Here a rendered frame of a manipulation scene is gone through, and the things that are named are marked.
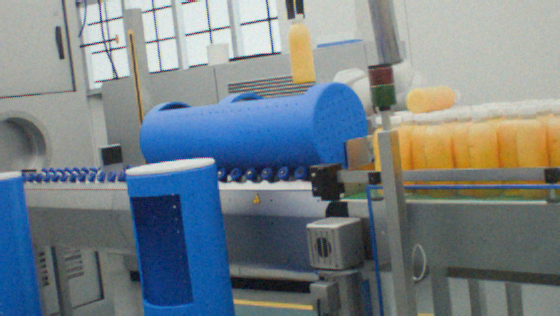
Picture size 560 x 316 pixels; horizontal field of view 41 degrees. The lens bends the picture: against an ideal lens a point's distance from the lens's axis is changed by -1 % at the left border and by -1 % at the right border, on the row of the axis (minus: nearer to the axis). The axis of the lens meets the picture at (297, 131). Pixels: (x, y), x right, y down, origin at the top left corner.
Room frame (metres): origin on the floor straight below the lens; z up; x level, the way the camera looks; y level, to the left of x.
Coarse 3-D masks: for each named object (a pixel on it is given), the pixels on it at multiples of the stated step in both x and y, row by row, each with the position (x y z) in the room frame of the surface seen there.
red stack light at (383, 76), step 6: (372, 72) 1.79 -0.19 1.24; (378, 72) 1.78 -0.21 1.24; (384, 72) 1.78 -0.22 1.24; (390, 72) 1.79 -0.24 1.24; (372, 78) 1.79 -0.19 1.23; (378, 78) 1.78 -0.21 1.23; (384, 78) 1.78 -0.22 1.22; (390, 78) 1.78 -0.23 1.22; (372, 84) 1.79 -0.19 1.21; (378, 84) 1.78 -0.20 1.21; (384, 84) 1.78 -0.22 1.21
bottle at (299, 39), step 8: (296, 24) 2.42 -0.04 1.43; (304, 24) 2.43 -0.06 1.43; (288, 32) 2.43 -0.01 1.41; (296, 32) 2.40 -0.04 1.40; (304, 32) 2.41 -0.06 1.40; (288, 40) 2.42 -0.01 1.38; (296, 40) 2.40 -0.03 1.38; (304, 40) 2.40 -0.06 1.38; (296, 48) 2.40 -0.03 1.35; (304, 48) 2.40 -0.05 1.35; (296, 56) 2.40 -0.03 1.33; (304, 56) 2.40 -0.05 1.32; (312, 56) 2.42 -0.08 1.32; (296, 64) 2.40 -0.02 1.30; (304, 64) 2.40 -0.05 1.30; (312, 64) 2.42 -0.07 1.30; (296, 72) 2.41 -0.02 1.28; (304, 72) 2.40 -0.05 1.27; (312, 72) 2.41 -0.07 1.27; (296, 80) 2.41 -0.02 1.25; (304, 80) 2.40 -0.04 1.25; (312, 80) 2.41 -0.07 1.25
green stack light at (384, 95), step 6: (372, 90) 1.79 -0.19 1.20; (378, 90) 1.78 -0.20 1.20; (384, 90) 1.78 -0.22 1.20; (390, 90) 1.78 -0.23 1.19; (372, 96) 1.80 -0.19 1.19; (378, 96) 1.78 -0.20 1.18; (384, 96) 1.78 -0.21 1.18; (390, 96) 1.78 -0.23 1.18; (396, 96) 1.80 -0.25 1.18; (372, 102) 1.80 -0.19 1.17; (378, 102) 1.78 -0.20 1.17; (384, 102) 1.78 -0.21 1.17; (390, 102) 1.78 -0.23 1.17; (396, 102) 1.79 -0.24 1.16
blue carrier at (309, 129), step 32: (256, 96) 2.67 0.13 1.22; (288, 96) 2.39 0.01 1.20; (320, 96) 2.30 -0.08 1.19; (352, 96) 2.42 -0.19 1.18; (160, 128) 2.77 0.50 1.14; (192, 128) 2.64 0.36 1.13; (224, 128) 2.53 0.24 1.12; (256, 128) 2.42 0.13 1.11; (288, 128) 2.33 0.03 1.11; (320, 128) 2.29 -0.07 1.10; (352, 128) 2.41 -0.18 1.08; (160, 160) 2.80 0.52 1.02; (224, 160) 2.57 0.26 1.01; (256, 160) 2.47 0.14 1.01; (288, 160) 2.38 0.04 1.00; (320, 160) 2.29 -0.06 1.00
